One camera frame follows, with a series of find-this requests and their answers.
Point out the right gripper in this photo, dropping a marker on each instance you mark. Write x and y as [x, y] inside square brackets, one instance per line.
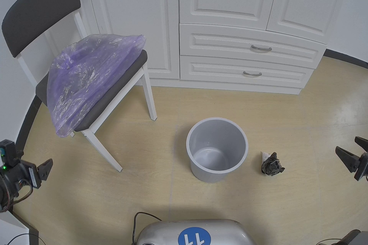
[363, 166]

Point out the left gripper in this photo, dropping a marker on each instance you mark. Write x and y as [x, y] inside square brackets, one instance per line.
[24, 170]

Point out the purple plastic bag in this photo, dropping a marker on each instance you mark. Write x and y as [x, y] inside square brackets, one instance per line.
[92, 71]

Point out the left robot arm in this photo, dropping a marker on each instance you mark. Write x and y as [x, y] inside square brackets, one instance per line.
[8, 192]

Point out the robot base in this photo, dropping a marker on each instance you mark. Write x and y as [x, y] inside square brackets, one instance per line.
[224, 232]

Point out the white trash bin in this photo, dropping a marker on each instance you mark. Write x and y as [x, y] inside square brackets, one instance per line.
[207, 176]

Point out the white chair grey cushions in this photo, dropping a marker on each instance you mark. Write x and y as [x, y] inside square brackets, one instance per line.
[34, 8]

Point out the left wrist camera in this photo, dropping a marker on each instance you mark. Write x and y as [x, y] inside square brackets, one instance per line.
[8, 152]

